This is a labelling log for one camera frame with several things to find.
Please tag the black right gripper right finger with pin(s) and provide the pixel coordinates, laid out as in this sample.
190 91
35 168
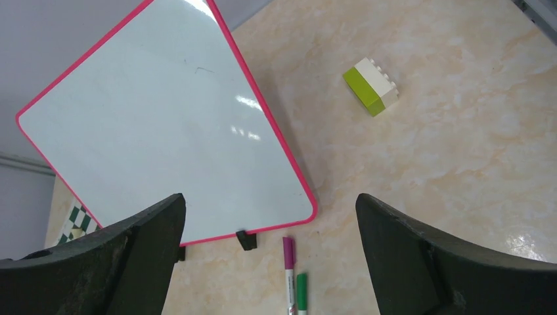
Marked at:
418 269

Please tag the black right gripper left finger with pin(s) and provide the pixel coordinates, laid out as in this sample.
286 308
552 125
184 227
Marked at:
124 268

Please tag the pink framed whiteboard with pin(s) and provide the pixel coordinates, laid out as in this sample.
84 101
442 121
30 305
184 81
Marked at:
165 103

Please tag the black whiteboard stand foot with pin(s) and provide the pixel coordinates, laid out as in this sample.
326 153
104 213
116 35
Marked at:
248 241

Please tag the green white chessboard mat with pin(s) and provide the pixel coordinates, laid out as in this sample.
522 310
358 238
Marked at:
78 223

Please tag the green capped marker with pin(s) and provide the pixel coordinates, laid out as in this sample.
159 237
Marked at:
301 293

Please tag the purple capped marker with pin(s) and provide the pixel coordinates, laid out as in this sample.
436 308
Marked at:
289 262

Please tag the green and white toy brick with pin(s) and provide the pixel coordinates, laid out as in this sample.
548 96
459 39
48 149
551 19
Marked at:
372 86

